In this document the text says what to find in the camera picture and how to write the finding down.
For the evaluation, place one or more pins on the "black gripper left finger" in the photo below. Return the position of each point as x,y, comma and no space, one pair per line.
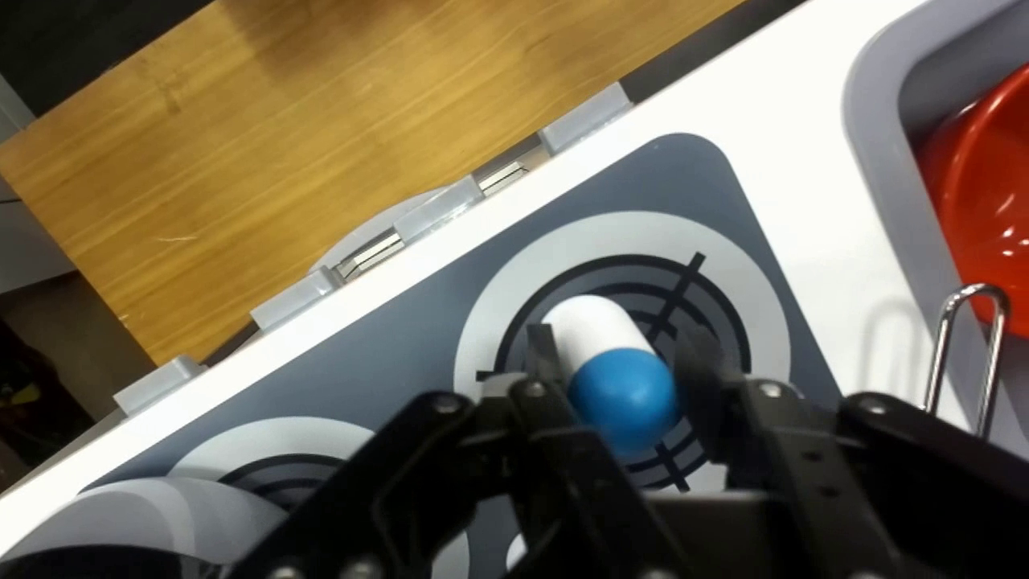
428,504

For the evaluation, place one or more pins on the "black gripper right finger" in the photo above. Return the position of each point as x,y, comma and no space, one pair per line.
879,492

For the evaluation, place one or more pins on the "blue and white ball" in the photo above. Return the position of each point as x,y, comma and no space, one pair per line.
627,397

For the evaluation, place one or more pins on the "grey stove knob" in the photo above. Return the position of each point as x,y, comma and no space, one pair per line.
583,117
290,299
439,207
158,385

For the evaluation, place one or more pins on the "red colander bowl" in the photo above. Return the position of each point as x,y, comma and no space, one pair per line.
984,194

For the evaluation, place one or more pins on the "white toy kitchen unit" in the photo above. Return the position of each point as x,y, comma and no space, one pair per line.
773,163

